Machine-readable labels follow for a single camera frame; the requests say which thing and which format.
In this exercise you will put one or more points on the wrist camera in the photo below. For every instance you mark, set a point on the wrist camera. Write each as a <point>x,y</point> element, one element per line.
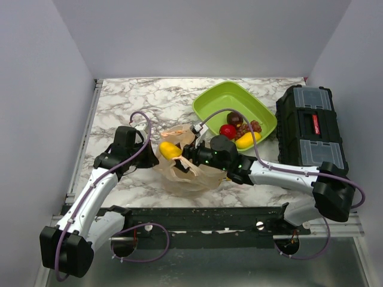
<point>199,130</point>
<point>141,126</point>

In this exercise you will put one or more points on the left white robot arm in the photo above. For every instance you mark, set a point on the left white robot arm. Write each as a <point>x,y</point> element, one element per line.
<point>69,247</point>

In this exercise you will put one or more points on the red fake grapes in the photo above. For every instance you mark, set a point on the red fake grapes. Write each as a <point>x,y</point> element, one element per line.
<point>255,125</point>

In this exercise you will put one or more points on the dark red fake fruit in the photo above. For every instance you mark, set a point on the dark red fake fruit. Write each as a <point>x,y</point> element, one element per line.
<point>233,118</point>

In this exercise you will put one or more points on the yellow fake fruit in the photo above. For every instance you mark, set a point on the yellow fake fruit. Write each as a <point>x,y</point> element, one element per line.
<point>169,151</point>

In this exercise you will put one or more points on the yellow fake mango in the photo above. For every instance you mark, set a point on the yellow fake mango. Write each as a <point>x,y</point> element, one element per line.
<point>246,140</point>

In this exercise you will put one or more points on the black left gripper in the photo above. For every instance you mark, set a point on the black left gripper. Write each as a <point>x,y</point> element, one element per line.
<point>151,159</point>

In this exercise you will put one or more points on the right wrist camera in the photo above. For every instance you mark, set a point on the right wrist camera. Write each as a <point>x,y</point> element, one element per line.
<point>199,130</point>

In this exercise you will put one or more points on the translucent orange plastic bag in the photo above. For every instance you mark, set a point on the translucent orange plastic bag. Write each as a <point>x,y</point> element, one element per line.
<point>199,179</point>

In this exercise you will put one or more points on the green plastic tray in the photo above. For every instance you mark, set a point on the green plastic tray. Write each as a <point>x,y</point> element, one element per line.
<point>231,95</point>

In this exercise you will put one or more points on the black plastic toolbox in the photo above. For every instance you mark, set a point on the black plastic toolbox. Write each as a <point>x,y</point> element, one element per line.
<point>307,128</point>

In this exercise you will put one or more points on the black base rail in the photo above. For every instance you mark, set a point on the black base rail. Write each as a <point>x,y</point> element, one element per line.
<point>205,228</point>

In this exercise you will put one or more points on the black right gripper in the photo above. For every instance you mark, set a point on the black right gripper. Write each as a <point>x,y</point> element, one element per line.
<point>190,152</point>

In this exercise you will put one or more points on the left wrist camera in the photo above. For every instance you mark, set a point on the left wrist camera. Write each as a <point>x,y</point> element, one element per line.
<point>141,126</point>

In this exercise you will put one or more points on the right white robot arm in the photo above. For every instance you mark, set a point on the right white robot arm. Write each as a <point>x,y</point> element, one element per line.
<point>330,194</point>

